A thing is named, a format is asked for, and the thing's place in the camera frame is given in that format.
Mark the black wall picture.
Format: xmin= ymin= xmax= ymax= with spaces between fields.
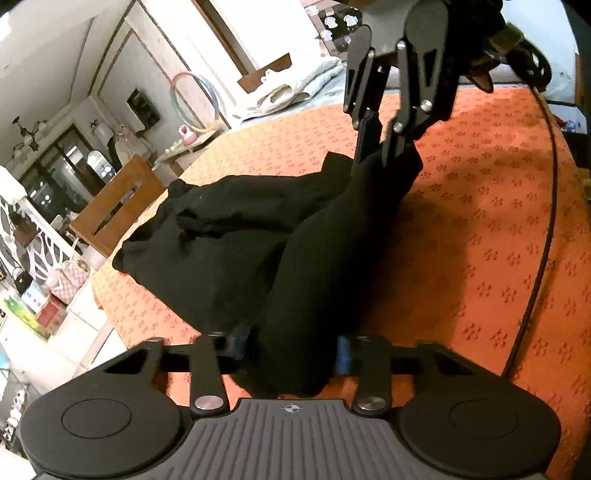
xmin=127 ymin=89 xmax=161 ymax=134

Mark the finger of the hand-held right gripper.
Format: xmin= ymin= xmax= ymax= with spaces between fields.
xmin=342 ymin=25 xmax=387 ymax=166
xmin=381 ymin=0 xmax=463 ymax=168

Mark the black cable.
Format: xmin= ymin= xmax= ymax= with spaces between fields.
xmin=503 ymin=28 xmax=561 ymax=377

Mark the wooden door frame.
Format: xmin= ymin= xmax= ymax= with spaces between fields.
xmin=194 ymin=0 xmax=259 ymax=75

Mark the white quilted garment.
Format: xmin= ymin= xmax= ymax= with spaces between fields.
xmin=233 ymin=58 xmax=345 ymax=121

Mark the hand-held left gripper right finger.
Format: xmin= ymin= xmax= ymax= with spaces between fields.
xmin=336 ymin=335 xmax=509 ymax=418

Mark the white lattice screen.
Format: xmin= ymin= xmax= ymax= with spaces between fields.
xmin=0 ymin=194 xmax=61 ymax=296

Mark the cream low cabinet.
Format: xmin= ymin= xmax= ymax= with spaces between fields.
xmin=154 ymin=122 xmax=229 ymax=178

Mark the orange flower-pattern mat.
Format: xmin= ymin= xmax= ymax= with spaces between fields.
xmin=92 ymin=88 xmax=591 ymax=480

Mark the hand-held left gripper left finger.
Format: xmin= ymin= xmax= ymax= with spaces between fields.
xmin=95 ymin=324 xmax=254 ymax=418

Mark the colourful hula hoop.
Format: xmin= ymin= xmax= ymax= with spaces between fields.
xmin=170 ymin=71 xmax=222 ymax=134

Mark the dark glass display cabinet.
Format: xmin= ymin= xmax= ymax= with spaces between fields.
xmin=21 ymin=124 xmax=121 ymax=222

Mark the black t-shirt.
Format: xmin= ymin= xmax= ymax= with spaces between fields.
xmin=112 ymin=138 xmax=423 ymax=398

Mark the checkered handbag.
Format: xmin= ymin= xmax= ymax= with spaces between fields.
xmin=46 ymin=258 xmax=90 ymax=305

